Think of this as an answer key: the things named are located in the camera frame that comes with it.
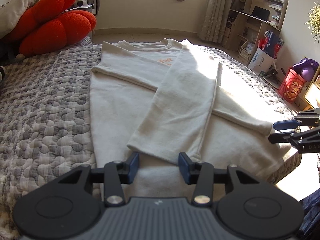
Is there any white paper on sofa arm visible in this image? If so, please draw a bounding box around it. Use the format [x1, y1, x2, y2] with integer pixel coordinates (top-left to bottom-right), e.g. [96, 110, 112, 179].
[65, 4, 94, 13]

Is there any white Winnie the Pooh sweatshirt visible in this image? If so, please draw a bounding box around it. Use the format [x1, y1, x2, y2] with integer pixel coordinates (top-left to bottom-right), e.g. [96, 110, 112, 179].
[89, 39, 290, 198]

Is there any beige patterned curtain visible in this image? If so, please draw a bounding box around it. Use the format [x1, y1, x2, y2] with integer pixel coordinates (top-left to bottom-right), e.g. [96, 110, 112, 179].
[197, 0, 236, 43]

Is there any green potted plant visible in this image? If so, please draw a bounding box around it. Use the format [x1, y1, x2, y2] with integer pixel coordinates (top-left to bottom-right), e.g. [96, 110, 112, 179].
[305, 2, 320, 44]

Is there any black computer monitor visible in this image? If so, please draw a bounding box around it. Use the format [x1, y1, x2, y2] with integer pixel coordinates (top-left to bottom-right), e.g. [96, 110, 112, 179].
[251, 6, 270, 21]

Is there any wooden desk shelf unit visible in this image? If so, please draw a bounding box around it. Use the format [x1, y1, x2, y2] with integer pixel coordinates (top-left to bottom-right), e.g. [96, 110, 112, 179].
[222, 0, 289, 65]

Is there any red storage basket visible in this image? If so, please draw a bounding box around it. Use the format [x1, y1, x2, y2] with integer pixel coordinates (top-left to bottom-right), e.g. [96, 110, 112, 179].
[278, 67, 306, 103]

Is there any purple toy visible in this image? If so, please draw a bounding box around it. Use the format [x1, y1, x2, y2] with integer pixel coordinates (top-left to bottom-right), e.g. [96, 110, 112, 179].
[293, 57, 319, 82]

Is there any white printed pillow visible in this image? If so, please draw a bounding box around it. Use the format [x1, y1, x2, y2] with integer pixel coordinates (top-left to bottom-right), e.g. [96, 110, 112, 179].
[0, 0, 39, 38]

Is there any wooden cube shelf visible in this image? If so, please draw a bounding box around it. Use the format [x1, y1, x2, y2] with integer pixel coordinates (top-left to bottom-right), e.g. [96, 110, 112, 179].
[299, 69, 320, 110]

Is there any cream black-cuffed garment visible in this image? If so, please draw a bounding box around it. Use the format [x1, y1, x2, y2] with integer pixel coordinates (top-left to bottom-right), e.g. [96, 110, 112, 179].
[0, 66, 5, 82]

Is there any red flower-shaped plush cushion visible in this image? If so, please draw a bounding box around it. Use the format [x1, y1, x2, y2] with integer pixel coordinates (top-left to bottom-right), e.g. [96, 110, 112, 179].
[6, 0, 97, 57]

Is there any grey checked quilted bedspread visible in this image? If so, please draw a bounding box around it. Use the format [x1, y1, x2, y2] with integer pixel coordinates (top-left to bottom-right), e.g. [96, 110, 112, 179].
[1, 38, 302, 239]

